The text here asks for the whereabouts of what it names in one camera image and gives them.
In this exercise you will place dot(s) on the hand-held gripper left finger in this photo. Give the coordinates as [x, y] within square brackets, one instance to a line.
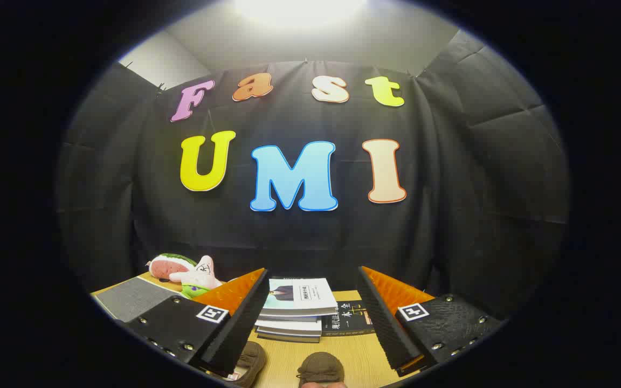
[246, 323]

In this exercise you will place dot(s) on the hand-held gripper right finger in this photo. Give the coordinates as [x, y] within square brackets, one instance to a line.
[383, 323]

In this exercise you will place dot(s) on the brown fuzzy shoe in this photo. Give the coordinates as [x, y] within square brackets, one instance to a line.
[252, 355]
[320, 366]

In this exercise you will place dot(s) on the grey fabric storage box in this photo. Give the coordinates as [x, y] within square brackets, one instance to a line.
[132, 299]

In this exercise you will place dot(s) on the black book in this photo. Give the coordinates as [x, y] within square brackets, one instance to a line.
[343, 320]

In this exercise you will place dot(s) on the thin white book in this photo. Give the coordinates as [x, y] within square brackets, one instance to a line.
[289, 320]

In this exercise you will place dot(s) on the thick white book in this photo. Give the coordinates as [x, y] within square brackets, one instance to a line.
[289, 328]
[289, 338]

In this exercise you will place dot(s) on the white photo cover book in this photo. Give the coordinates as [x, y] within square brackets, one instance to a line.
[299, 293]

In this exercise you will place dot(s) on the pink starfish plush toy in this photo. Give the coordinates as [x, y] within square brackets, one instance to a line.
[200, 275]

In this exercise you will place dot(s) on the watermelon slice plush toy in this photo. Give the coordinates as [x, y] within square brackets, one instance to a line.
[167, 265]

